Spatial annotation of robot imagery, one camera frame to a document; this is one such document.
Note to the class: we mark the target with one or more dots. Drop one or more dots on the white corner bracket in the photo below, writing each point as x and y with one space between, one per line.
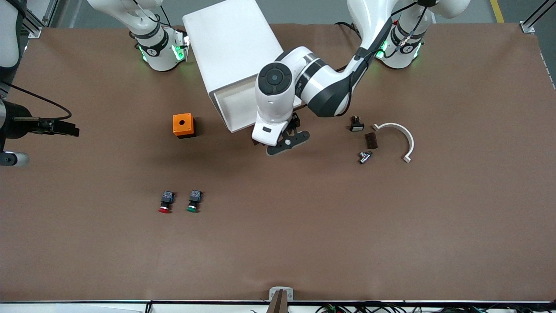
527 28

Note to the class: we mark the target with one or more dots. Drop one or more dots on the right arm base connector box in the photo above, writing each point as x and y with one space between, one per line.
180 50

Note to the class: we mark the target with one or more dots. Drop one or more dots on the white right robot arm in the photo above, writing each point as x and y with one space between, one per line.
156 56

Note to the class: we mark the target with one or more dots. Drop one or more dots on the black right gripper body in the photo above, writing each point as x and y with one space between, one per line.
18 125

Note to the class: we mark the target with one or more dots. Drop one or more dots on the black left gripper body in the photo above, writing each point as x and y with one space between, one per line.
294 122

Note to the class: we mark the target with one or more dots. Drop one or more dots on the black white rectangular switch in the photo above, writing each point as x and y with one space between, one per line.
357 126

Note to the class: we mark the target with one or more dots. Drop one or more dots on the grey metal bracket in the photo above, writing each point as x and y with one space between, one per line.
273 293

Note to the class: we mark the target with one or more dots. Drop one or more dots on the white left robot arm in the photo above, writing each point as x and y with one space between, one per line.
330 87

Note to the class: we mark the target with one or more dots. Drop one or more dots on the brown terminal block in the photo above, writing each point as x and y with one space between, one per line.
371 141

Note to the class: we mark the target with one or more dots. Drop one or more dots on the green push button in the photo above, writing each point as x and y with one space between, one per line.
194 199

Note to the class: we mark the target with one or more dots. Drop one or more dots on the orange button enclosure box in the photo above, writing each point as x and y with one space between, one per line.
177 126

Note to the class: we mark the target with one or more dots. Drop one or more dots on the small silver metal connector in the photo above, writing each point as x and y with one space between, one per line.
365 157

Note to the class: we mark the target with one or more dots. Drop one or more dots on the red push button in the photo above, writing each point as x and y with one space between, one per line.
167 200

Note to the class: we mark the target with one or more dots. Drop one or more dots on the white curved plastic bracket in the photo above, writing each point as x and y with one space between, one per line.
408 139

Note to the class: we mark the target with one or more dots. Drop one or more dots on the aluminium frame profile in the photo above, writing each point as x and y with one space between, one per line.
34 28

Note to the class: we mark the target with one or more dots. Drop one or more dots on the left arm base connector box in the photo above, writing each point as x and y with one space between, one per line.
382 51

